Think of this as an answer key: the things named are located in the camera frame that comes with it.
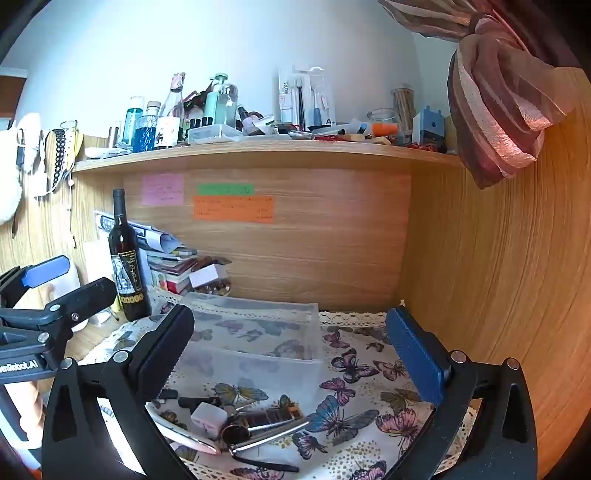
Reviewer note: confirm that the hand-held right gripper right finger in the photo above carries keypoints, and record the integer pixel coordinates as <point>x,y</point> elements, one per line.
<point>415,355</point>

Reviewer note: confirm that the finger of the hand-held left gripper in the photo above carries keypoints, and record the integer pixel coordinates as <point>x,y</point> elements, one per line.
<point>85,297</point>
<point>46,271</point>

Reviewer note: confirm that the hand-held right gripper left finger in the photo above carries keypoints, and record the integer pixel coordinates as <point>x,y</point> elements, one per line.
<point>159,346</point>

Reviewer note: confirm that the small black stick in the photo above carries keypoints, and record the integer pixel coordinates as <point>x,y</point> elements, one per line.
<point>168,394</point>

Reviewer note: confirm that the black plastic fitting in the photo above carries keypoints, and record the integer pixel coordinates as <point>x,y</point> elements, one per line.
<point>198,401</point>

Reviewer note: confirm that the white thermometer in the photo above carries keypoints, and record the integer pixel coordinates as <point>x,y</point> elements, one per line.
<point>178,431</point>

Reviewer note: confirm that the white cube charger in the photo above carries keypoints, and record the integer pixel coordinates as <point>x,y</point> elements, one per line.
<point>207,419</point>

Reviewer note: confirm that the clear plastic box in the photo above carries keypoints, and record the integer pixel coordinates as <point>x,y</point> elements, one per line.
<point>258,369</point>

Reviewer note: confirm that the dark brown shiny tube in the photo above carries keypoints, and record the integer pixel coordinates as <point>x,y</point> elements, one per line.
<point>265,417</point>

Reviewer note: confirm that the person's left forearm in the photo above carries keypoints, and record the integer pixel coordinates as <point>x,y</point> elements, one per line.
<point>30,410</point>

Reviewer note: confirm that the white calendar card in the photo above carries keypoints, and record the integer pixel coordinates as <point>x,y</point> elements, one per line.
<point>97,267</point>

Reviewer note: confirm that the dark wine bottle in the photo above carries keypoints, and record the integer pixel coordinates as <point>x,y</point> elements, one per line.
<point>129,267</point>

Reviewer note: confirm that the bowl of brown beads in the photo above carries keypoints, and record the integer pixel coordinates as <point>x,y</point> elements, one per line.
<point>217,288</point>

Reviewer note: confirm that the butterfly print tablecloth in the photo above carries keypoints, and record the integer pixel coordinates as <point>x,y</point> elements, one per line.
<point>360,415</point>

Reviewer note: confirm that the white paper card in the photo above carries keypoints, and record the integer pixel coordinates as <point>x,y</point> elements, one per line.
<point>204,275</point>

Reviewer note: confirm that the stack of books and magazines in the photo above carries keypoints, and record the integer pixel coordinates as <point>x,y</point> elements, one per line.
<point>168,263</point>

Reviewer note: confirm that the white fluffy cloth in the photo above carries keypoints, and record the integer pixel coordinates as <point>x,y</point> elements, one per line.
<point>14,175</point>

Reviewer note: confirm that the pink sticky note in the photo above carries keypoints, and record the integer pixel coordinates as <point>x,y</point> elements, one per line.
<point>162,189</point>

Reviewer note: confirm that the white flat case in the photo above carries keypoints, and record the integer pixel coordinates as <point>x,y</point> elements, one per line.
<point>106,151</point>

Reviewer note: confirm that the silver tube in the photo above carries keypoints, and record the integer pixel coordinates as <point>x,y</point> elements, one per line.
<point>114,135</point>

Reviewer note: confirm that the orange sticky note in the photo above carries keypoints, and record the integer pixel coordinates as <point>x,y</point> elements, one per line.
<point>233,210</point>

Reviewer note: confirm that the blue diamond-pattern glass bottle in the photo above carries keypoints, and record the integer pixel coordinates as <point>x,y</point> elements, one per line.
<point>145,134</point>

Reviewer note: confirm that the green sticky note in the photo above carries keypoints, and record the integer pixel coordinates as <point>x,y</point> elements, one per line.
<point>226,189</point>

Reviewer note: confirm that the teal tall bottle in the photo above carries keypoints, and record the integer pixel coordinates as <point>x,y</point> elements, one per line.
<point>134,120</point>

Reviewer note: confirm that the clear labelled glass bottle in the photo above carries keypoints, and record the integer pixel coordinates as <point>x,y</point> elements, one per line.
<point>170,124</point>

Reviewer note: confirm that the clear plastic lidded case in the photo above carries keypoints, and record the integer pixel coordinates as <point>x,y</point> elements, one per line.
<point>214,133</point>

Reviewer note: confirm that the blue grey pencil sharpener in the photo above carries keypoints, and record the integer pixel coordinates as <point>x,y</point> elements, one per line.
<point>428,129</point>

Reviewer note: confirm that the wooden shelf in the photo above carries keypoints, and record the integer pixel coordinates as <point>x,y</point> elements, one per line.
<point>277,150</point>

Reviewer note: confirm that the green pump bottle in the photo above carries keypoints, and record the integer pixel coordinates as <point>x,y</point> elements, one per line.
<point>214,104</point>

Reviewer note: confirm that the pile of pens and stationery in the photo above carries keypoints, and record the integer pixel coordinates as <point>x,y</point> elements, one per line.
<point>323,133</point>

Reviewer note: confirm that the glass jar of sticks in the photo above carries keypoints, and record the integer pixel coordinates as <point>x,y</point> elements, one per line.
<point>403,108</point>

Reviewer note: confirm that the brown striped curtain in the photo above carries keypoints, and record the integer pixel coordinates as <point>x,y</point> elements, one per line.
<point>498,92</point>

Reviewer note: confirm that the toothbrush blister pack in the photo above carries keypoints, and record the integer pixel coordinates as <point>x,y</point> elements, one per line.
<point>307,97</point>

